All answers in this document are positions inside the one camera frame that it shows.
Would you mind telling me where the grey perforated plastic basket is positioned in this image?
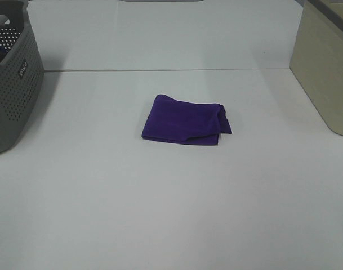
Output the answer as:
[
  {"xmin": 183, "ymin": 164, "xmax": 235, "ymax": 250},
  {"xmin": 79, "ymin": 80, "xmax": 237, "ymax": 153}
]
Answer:
[{"xmin": 0, "ymin": 1, "xmax": 44, "ymax": 153}]

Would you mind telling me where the beige plastic bin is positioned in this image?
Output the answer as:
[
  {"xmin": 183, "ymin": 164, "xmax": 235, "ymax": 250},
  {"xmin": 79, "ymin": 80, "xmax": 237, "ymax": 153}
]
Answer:
[{"xmin": 289, "ymin": 1, "xmax": 343, "ymax": 136}]

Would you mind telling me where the purple microfiber towel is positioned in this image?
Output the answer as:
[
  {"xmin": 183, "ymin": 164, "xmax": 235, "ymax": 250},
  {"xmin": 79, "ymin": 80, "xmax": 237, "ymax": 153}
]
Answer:
[{"xmin": 141, "ymin": 94, "xmax": 232, "ymax": 146}]

